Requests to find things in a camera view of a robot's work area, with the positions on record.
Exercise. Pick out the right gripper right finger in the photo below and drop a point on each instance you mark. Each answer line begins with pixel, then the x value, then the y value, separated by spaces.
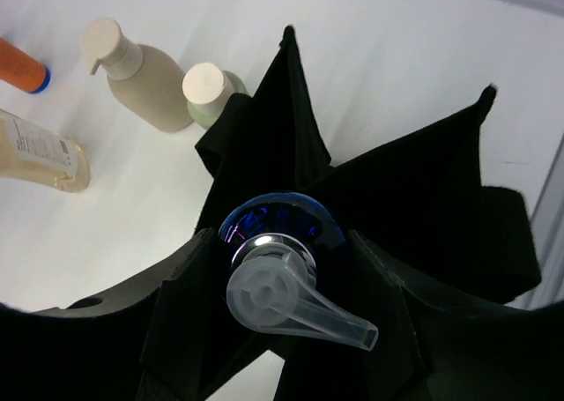
pixel 435 343

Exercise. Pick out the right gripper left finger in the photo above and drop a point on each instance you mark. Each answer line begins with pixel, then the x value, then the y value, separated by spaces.
pixel 159 335

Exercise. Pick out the black canvas bag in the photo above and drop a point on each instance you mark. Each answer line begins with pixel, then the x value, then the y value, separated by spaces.
pixel 418 198

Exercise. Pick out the blue orange pump bottle front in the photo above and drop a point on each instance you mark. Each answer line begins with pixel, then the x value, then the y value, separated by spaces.
pixel 286 251

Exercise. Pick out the blue orange pump bottle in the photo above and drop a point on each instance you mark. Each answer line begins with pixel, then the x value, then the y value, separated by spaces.
pixel 21 70
pixel 286 251

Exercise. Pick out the clear yellow soap bottle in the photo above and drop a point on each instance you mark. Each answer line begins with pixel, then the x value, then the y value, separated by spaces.
pixel 33 154

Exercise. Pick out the beige pump bottle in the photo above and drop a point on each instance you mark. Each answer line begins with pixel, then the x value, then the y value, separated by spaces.
pixel 144 79

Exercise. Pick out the green bottle white cap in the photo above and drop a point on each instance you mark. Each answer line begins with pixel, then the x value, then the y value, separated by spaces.
pixel 207 89

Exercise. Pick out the blue orange pump bottle back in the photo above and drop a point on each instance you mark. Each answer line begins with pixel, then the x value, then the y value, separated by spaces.
pixel 21 70

